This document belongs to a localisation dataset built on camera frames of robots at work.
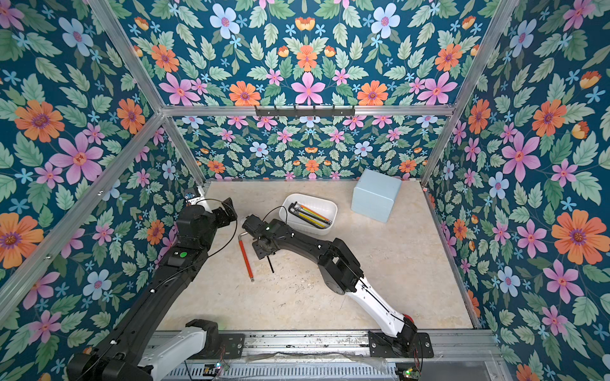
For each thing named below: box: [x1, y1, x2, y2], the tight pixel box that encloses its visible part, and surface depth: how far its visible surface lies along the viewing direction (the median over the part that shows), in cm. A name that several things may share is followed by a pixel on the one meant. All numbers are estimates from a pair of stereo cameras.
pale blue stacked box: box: [351, 168, 402, 224], surface depth 98 cm
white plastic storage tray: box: [278, 192, 339, 236], surface depth 108 cm
